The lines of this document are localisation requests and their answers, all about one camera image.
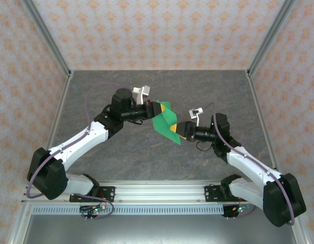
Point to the right controller board with LEDs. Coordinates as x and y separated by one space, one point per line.
239 209

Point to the controller board with leds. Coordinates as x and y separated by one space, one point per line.
239 209
96 209

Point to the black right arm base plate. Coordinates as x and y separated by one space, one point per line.
210 194

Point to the grey metal lower panel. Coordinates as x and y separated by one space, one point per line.
157 230

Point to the aluminium lower frame leg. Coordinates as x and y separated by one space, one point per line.
19 226
299 233

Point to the aluminium frame post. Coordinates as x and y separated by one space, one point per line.
49 38
270 35

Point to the green and yellow paper sheet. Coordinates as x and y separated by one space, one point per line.
163 124

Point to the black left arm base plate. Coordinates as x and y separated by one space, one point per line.
108 193

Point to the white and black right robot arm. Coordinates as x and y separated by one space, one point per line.
251 167

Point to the aluminium table side rail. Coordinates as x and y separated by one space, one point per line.
263 124
54 127

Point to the left controller board with LEDs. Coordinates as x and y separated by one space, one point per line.
96 209

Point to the aluminium mounting beam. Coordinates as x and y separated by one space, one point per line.
159 193

